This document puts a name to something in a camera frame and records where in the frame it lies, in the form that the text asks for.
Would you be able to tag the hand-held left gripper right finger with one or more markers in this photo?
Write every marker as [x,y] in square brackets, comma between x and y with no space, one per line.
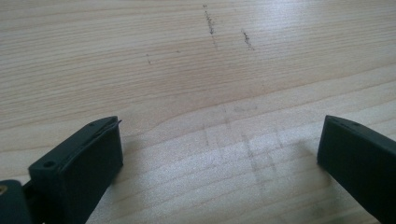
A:
[361,168]

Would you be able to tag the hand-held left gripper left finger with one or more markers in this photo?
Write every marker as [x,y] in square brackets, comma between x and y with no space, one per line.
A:
[77,168]

